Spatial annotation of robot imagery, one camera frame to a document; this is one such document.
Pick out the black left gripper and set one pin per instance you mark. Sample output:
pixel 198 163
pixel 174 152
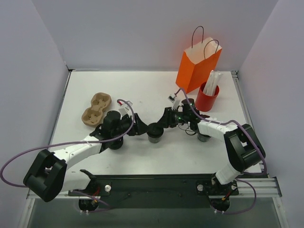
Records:
pixel 133 124

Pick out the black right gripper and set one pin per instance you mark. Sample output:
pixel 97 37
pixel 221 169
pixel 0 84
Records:
pixel 170 116

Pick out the black cup lid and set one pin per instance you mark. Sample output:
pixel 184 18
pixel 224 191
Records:
pixel 154 130

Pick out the dark coffee cup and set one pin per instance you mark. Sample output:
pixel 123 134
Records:
pixel 154 138
pixel 203 138

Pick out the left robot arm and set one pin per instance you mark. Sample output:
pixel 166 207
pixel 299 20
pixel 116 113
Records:
pixel 49 173

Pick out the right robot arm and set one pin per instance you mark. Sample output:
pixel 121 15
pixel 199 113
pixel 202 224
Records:
pixel 243 148

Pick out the stack of black lids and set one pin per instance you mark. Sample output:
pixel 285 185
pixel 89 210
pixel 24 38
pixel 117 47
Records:
pixel 115 145

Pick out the red cylindrical cup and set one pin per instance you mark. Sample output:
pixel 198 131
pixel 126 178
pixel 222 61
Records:
pixel 205 102

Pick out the brown cardboard cup carrier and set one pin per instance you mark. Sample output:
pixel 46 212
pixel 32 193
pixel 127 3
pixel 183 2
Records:
pixel 93 115

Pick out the white wrapped straws bundle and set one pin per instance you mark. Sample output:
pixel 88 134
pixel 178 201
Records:
pixel 212 83

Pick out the orange paper bag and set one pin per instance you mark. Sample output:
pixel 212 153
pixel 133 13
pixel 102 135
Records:
pixel 197 62

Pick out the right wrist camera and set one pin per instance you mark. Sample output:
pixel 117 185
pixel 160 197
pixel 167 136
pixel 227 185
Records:
pixel 175 101

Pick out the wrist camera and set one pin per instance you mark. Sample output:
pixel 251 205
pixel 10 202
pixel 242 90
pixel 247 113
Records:
pixel 175 101
pixel 125 108

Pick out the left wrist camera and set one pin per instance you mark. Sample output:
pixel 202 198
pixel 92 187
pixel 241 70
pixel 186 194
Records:
pixel 125 108

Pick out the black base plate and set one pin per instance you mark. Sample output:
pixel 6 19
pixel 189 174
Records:
pixel 155 200

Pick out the aluminium frame rail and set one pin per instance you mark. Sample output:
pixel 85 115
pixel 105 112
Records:
pixel 259 187

